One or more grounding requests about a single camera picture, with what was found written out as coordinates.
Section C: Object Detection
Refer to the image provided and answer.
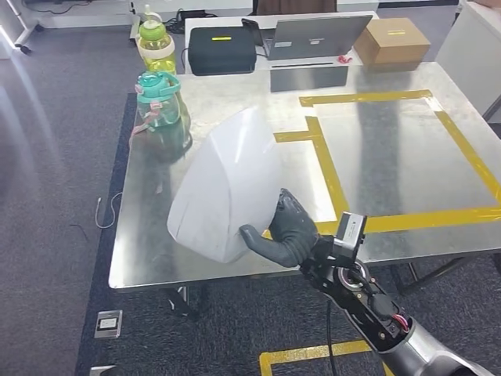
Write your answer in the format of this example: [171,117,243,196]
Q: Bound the yellow green water bottle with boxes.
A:
[135,4,178,76]

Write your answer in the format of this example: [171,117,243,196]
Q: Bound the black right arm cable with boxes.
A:
[325,301,338,376]

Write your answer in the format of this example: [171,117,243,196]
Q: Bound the steel workbench table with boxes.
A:
[108,61,501,317]

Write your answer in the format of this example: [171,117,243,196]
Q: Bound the white floor cable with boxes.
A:
[94,192,123,230]

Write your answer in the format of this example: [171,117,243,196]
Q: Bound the white furniture base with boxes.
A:
[0,0,40,58]

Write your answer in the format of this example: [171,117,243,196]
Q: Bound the white mirror cover part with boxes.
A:
[167,106,284,265]

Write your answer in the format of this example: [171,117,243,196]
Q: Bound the person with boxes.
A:
[256,0,338,16]

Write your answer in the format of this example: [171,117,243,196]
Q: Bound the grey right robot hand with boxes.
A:
[238,187,320,269]

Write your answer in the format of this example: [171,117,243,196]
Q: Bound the brown cardboard box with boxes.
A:
[353,16,432,73]

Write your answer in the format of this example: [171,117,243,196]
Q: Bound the black carry case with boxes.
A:
[187,26,258,78]

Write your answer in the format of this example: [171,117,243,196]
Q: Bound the white side panel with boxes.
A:
[435,0,501,123]

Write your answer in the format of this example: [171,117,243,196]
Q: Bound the teal lid water bottle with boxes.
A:
[129,70,185,149]

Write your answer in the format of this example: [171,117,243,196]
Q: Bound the grey laptop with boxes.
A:
[260,14,373,62]

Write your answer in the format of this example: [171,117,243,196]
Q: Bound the black power adapter cables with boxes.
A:
[164,9,208,34]

